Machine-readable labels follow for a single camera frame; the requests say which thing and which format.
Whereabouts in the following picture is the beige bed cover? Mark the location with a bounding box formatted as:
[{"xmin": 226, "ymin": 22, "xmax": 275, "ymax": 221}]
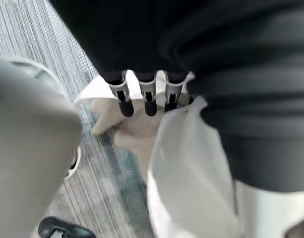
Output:
[{"xmin": 91, "ymin": 97, "xmax": 168, "ymax": 184}]

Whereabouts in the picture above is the thin white cloth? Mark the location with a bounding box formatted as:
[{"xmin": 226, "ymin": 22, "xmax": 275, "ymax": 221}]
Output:
[{"xmin": 147, "ymin": 95, "xmax": 241, "ymax": 238}]

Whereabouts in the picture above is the dark robot foot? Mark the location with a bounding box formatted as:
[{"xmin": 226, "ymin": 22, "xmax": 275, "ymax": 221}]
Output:
[{"xmin": 38, "ymin": 216, "xmax": 96, "ymax": 238}]

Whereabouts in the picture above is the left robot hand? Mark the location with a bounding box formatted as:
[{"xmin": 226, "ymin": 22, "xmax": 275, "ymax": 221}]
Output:
[{"xmin": 49, "ymin": 0, "xmax": 304, "ymax": 238}]

